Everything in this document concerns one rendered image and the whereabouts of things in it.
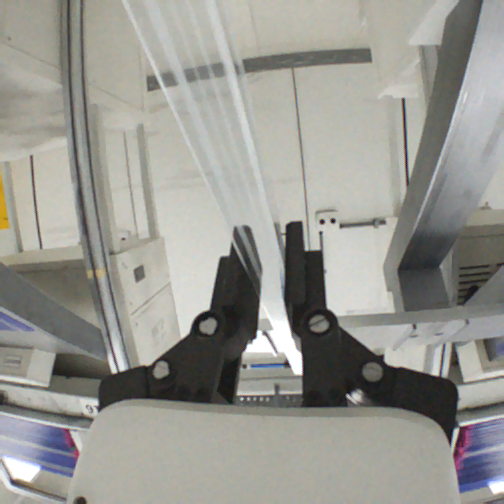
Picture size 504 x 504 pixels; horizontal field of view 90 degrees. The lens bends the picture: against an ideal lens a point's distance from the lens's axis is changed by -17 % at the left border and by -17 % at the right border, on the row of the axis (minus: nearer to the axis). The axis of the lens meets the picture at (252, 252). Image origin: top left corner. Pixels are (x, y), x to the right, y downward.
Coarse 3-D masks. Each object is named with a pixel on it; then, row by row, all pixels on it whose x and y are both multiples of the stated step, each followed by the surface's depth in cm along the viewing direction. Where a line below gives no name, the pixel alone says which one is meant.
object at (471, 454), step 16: (464, 432) 53; (480, 432) 51; (496, 432) 51; (464, 448) 53; (480, 448) 52; (496, 448) 52; (464, 464) 53; (480, 464) 53; (496, 464) 53; (464, 480) 55; (480, 480) 54; (496, 480) 54
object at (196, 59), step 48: (144, 0) 4; (192, 0) 4; (144, 48) 4; (192, 48) 4; (192, 96) 5; (240, 96) 5; (192, 144) 6; (240, 144) 6; (240, 192) 7; (240, 240) 9; (288, 336) 18
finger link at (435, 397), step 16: (400, 368) 8; (400, 384) 8; (416, 384) 8; (432, 384) 8; (448, 384) 8; (368, 400) 8; (384, 400) 8; (400, 400) 8; (416, 400) 8; (432, 400) 7; (448, 400) 7; (432, 416) 7; (448, 416) 7; (448, 432) 7
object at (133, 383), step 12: (120, 372) 10; (132, 372) 10; (144, 372) 10; (108, 384) 10; (120, 384) 10; (132, 384) 10; (144, 384) 9; (108, 396) 9; (120, 396) 9; (132, 396) 9; (144, 396) 9; (156, 396) 9; (168, 396) 10
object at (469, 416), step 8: (472, 408) 54; (480, 408) 53; (488, 408) 52; (496, 408) 52; (456, 416) 53; (464, 416) 52; (472, 416) 52; (480, 416) 51; (488, 416) 50; (496, 416) 50; (464, 424) 51; (456, 432) 51; (496, 496) 66
